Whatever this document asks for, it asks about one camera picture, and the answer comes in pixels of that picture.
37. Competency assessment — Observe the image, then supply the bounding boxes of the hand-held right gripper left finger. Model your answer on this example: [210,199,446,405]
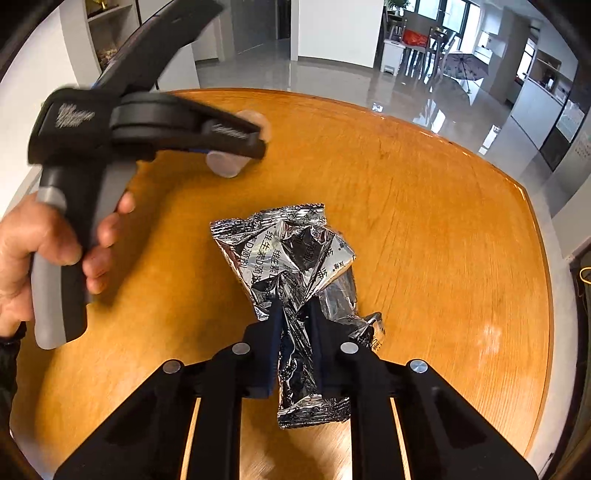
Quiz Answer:
[53,307,283,480]

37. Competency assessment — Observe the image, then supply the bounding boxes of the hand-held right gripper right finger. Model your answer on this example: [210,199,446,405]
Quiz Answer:
[309,301,539,480]

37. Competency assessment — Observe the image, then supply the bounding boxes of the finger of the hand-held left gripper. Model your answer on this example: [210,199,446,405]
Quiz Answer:
[154,98,269,161]

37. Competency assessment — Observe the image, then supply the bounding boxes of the small clear plastic cup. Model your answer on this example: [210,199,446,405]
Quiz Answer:
[205,110,271,179]

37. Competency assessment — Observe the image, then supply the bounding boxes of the silver foil packet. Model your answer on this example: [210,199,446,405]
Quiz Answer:
[210,203,358,431]

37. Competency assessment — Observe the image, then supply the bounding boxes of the person's left hand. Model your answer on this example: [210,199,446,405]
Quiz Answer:
[0,191,137,340]

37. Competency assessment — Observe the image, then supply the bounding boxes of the open shelf unit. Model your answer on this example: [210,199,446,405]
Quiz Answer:
[85,0,139,75]

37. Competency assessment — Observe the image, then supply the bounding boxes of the white stool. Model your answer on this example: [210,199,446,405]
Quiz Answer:
[382,39,403,75]

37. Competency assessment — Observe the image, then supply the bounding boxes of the dark dining chairs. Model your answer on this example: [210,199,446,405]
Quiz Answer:
[404,25,459,80]

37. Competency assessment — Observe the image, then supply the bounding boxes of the patterned open umbrella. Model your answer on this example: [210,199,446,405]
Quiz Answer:
[441,52,486,95]

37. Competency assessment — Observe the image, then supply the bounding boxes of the white kitchen counter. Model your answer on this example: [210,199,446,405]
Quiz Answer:
[510,76,570,149]

